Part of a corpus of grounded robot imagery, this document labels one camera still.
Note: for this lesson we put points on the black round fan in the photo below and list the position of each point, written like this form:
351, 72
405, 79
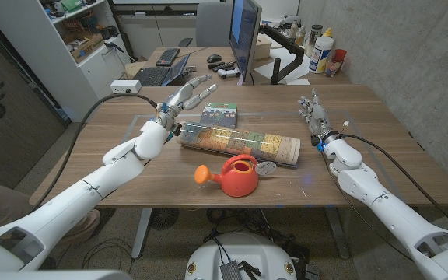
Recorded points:
164, 218

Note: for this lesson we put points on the white game controller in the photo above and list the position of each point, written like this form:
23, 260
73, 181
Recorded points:
228, 73

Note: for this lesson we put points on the black computer mouse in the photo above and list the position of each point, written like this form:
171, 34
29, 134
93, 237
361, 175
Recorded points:
214, 58

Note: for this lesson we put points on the open black laptop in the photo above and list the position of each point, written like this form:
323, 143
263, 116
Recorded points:
154, 75

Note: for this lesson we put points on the white power strip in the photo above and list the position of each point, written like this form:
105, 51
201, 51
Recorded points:
124, 86

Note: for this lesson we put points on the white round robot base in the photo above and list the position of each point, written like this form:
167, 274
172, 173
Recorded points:
243, 249

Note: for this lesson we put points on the flat green printed package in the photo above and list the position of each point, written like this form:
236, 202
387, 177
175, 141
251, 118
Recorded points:
219, 116

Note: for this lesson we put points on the yellow capped bottle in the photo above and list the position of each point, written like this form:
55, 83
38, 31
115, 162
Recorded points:
328, 33

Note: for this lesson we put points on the grey table leg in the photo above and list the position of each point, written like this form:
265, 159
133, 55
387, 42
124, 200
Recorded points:
337, 233
141, 233

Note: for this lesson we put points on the black computer monitor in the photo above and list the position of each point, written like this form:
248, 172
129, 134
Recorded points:
245, 35

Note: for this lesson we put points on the wooden office desk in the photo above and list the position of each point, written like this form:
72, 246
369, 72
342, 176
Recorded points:
208, 79

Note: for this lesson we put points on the black remote control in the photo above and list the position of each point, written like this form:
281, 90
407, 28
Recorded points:
222, 66

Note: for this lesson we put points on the orange toy watering can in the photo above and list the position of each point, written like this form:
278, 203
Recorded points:
239, 183

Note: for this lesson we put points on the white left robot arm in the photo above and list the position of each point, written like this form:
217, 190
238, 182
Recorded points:
76, 194

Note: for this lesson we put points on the white paper sheets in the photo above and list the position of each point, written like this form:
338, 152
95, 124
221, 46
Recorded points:
282, 62

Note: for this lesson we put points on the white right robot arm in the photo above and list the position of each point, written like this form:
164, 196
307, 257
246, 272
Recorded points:
391, 212

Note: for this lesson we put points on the open cardboard box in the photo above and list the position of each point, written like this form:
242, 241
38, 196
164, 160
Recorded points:
86, 46

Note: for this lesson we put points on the red cup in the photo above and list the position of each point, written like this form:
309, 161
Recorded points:
340, 54

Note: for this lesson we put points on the round grey tag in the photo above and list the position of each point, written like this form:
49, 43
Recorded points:
266, 168

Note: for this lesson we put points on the white wipes canister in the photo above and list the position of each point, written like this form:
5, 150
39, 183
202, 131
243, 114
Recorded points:
320, 54

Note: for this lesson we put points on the dark lidded jar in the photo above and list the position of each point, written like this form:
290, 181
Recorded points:
313, 37

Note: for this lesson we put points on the white shelf cabinet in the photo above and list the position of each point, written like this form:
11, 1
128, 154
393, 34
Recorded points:
45, 58

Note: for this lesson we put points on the black keyboard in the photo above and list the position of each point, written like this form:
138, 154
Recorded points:
167, 57

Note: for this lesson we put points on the clear drinking glass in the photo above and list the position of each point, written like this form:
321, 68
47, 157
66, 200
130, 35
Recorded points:
333, 68

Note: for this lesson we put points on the beige box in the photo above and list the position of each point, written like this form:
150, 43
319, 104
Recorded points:
263, 46

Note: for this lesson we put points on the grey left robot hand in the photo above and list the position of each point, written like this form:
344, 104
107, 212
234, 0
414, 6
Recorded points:
179, 102

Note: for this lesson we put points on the grey office chair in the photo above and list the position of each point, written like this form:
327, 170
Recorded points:
212, 23

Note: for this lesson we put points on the grey finned module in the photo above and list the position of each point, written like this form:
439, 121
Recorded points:
230, 271

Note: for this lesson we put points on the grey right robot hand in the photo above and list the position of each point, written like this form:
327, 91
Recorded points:
318, 118

